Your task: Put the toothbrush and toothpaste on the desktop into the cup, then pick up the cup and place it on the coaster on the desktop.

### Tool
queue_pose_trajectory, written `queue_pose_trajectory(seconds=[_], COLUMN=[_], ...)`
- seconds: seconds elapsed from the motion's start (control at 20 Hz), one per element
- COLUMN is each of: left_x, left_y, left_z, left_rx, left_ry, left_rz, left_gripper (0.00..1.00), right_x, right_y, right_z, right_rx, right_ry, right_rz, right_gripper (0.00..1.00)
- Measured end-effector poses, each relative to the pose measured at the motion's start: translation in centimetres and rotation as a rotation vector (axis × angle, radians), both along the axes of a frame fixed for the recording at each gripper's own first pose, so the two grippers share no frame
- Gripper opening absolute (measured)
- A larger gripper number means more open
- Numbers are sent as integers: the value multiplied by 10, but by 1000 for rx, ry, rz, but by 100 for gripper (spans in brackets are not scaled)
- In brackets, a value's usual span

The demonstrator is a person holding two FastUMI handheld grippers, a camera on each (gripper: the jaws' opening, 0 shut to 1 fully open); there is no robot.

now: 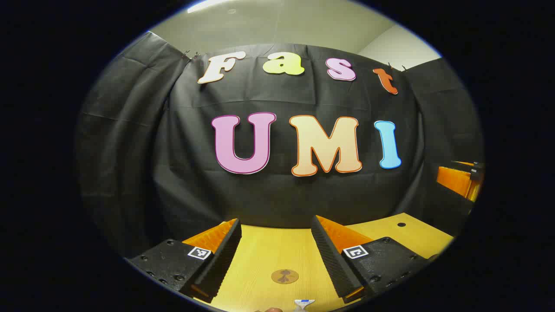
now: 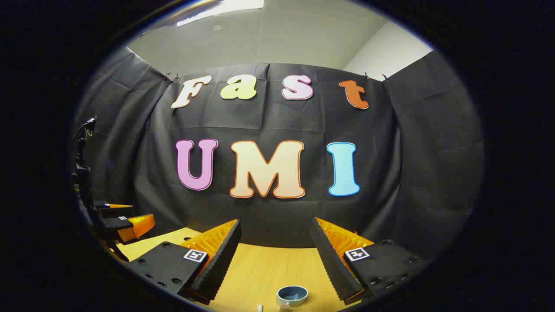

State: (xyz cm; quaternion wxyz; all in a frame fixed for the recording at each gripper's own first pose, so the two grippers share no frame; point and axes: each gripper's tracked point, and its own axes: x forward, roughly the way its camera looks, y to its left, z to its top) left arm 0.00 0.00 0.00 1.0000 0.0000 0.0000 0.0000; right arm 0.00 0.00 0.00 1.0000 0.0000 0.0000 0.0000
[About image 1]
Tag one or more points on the white toothpaste tube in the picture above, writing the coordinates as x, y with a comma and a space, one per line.
304, 304

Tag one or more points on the yellow wooden desktop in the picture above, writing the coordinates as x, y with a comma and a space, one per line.
269, 247

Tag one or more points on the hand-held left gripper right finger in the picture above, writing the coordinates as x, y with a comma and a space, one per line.
329, 255

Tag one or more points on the round brown coaster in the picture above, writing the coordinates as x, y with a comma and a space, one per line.
285, 276

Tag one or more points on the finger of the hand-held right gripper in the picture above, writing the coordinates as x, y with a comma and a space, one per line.
455, 180

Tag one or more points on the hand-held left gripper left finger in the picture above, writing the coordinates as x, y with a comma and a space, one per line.
223, 255

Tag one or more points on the black backdrop cloth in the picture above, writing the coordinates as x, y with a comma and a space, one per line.
277, 195

